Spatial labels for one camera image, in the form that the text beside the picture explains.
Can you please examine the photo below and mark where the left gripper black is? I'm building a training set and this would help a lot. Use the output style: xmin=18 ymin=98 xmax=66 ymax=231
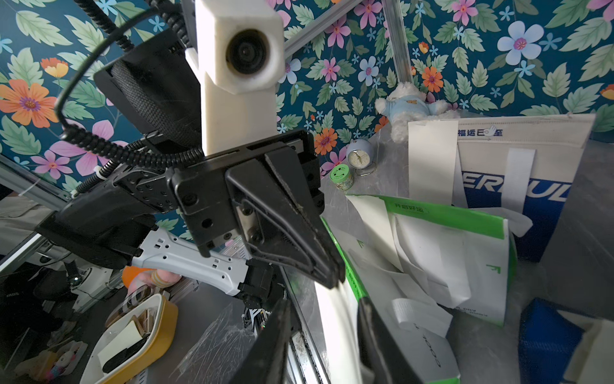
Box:
xmin=169 ymin=131 xmax=345 ymax=289

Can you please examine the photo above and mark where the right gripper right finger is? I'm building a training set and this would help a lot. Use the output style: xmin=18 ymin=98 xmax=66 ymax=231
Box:
xmin=357 ymin=297 xmax=421 ymax=383

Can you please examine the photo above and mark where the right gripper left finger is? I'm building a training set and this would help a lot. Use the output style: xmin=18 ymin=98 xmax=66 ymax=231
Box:
xmin=230 ymin=299 xmax=292 ymax=384

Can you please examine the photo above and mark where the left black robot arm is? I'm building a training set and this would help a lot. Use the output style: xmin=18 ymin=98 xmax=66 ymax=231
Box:
xmin=38 ymin=1 xmax=345 ymax=307

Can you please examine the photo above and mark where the front green white bag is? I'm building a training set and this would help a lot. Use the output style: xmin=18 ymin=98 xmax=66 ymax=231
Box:
xmin=326 ymin=227 xmax=461 ymax=383

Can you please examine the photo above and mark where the green white bag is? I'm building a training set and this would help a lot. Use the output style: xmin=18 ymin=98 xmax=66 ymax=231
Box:
xmin=371 ymin=195 xmax=515 ymax=326
xmin=326 ymin=227 xmax=461 ymax=383

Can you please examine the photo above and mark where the middle green white bag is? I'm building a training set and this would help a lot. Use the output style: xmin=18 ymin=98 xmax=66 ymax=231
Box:
xmin=371 ymin=195 xmax=515 ymax=326

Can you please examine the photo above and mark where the yellow white tray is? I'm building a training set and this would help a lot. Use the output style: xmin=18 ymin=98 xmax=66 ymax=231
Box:
xmin=80 ymin=294 xmax=179 ymax=384

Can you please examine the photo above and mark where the white blue plush bear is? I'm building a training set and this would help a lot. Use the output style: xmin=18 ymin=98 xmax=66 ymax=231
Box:
xmin=375 ymin=82 xmax=460 ymax=144

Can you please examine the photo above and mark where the right blue white bag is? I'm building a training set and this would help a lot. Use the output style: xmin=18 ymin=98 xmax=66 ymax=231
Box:
xmin=518 ymin=299 xmax=613 ymax=383

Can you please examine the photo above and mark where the blue white bag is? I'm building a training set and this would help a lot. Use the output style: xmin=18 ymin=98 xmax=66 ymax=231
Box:
xmin=450 ymin=114 xmax=596 ymax=262
xmin=518 ymin=299 xmax=613 ymax=383

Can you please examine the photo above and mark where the rear blue white bag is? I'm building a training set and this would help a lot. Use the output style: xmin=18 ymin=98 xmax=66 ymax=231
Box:
xmin=450 ymin=114 xmax=596 ymax=262

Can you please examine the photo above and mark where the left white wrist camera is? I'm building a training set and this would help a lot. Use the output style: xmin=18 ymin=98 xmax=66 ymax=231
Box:
xmin=185 ymin=1 xmax=286 ymax=156

